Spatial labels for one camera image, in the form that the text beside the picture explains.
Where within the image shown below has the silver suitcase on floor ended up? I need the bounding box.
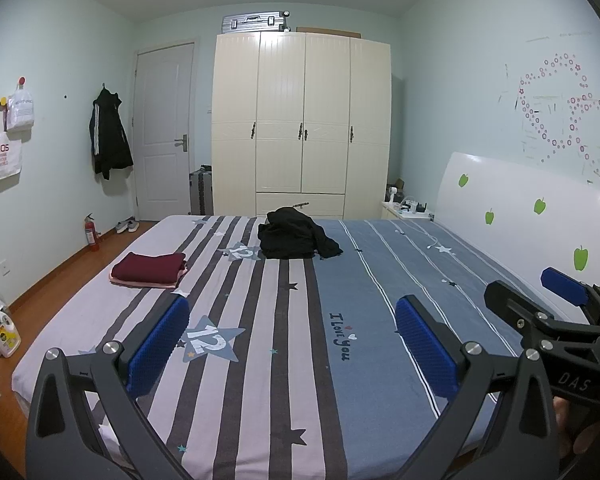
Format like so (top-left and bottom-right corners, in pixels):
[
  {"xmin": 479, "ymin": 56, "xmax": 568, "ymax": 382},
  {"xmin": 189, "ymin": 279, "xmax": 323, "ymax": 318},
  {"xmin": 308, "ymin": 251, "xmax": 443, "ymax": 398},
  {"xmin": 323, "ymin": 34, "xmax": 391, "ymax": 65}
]
[{"xmin": 189, "ymin": 165, "xmax": 213, "ymax": 216}]

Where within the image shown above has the white headboard with apple stickers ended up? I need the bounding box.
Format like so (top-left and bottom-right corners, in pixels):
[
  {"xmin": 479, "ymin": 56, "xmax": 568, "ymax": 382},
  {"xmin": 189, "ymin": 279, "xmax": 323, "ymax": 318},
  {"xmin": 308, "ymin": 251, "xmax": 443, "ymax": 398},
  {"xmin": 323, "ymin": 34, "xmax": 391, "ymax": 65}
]
[{"xmin": 434, "ymin": 152, "xmax": 600, "ymax": 323}]

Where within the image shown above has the white plastic bag on hook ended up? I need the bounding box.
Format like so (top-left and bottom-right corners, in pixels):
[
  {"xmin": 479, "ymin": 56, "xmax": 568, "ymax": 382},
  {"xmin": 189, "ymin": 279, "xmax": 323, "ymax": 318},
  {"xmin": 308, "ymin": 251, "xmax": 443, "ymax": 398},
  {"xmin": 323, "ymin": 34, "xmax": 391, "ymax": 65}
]
[{"xmin": 6, "ymin": 84, "xmax": 34, "ymax": 132}]

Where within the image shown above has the silver suitcase on wardrobe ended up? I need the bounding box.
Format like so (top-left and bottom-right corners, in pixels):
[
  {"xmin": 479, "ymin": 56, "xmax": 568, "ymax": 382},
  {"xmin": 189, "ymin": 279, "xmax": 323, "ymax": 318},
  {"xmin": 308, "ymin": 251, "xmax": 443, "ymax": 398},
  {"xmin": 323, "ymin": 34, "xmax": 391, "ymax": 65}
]
[{"xmin": 221, "ymin": 10, "xmax": 290, "ymax": 34}]

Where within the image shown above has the black t-shirt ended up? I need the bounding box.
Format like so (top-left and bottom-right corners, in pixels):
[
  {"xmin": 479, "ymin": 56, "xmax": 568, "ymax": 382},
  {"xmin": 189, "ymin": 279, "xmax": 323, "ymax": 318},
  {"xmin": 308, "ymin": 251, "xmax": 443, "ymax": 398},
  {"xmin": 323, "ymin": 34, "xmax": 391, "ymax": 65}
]
[{"xmin": 258, "ymin": 207, "xmax": 342, "ymax": 260}]

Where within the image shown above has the cream wardrobe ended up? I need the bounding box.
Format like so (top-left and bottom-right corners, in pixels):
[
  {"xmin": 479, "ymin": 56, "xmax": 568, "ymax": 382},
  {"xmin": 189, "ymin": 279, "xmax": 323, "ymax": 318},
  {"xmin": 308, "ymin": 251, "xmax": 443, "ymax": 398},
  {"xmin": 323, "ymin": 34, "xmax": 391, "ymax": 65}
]
[{"xmin": 211, "ymin": 32, "xmax": 392, "ymax": 220}]

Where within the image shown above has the striped bed sheet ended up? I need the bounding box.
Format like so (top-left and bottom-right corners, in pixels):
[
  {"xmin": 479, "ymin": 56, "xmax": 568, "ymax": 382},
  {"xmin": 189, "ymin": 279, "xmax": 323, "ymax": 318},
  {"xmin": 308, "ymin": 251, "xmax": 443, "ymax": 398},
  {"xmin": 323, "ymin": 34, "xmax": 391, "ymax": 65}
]
[{"xmin": 12, "ymin": 216, "xmax": 539, "ymax": 479}]

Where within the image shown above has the folded maroon garment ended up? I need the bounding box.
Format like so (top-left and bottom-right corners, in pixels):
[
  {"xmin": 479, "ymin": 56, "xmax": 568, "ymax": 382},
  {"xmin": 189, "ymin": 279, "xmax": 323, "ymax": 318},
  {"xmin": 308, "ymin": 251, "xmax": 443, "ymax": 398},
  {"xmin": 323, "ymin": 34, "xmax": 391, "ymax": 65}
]
[{"xmin": 110, "ymin": 252, "xmax": 186, "ymax": 283}]

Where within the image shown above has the white room door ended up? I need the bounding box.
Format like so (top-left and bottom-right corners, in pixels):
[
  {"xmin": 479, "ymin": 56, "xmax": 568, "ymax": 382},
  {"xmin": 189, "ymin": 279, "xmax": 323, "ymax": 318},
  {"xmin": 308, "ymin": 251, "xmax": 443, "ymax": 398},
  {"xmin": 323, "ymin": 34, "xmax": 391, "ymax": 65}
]
[{"xmin": 132, "ymin": 44, "xmax": 195, "ymax": 221}]

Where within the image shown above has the small white desk fan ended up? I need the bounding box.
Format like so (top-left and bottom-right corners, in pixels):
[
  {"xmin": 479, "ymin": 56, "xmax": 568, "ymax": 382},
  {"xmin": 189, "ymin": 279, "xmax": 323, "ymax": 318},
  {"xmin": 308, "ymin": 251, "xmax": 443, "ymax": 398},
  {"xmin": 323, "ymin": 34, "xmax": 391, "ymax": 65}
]
[{"xmin": 387, "ymin": 185, "xmax": 398, "ymax": 204}]

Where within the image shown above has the white charging cable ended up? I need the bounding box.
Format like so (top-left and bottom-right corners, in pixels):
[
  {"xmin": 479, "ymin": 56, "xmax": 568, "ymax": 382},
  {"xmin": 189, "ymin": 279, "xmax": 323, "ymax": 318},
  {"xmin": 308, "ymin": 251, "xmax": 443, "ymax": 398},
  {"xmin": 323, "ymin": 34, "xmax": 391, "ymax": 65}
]
[{"xmin": 394, "ymin": 216, "xmax": 444, "ymax": 253}]

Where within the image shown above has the white detergent bottle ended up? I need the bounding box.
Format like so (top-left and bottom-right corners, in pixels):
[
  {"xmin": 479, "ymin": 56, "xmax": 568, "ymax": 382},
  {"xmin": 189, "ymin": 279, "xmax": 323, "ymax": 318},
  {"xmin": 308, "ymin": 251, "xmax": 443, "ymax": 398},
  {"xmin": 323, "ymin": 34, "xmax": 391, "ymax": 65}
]
[{"xmin": 0, "ymin": 299, "xmax": 21, "ymax": 358}]

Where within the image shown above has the black jacket hanging on wall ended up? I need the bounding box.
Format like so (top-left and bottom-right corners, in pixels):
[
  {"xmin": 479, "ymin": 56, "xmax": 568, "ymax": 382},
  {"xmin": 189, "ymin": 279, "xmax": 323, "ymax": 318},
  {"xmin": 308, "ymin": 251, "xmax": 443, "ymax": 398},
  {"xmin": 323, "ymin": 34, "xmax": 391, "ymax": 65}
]
[{"xmin": 88, "ymin": 87, "xmax": 133, "ymax": 180}]

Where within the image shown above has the white nightstand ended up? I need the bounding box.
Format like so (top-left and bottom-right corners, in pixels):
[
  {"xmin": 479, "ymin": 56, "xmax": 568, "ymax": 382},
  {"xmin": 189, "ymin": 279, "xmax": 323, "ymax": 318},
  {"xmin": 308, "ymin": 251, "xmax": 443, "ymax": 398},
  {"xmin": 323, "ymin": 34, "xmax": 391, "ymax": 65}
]
[{"xmin": 380, "ymin": 202, "xmax": 434, "ymax": 221}]

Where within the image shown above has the red fire extinguisher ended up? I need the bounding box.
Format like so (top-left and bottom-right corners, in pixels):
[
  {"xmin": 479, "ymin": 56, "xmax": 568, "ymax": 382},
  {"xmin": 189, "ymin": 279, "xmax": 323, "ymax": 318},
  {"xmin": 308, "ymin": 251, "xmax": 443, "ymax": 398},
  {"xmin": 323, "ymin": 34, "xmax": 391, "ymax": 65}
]
[{"xmin": 84, "ymin": 214, "xmax": 99, "ymax": 252}]

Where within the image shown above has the folded pink garment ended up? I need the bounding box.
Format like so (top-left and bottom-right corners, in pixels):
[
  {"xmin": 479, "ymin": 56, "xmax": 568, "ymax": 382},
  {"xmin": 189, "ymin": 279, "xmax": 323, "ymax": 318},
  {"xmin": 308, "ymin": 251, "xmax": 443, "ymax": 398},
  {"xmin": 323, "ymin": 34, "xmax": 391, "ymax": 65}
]
[{"xmin": 109, "ymin": 268, "xmax": 188, "ymax": 289}]

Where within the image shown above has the person's right hand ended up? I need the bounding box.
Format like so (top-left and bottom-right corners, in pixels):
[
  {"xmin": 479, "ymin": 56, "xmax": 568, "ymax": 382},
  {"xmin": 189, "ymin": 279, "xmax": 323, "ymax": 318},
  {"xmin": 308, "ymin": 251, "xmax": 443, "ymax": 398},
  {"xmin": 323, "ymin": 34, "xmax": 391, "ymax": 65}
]
[{"xmin": 553, "ymin": 396, "xmax": 600, "ymax": 458}]

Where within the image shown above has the pair of grey shoes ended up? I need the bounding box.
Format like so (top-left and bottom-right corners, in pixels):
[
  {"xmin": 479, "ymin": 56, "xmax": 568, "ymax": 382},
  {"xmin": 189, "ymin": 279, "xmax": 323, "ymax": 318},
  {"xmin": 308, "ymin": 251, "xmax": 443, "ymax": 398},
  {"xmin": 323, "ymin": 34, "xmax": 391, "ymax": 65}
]
[{"xmin": 114, "ymin": 217, "xmax": 140, "ymax": 234}]

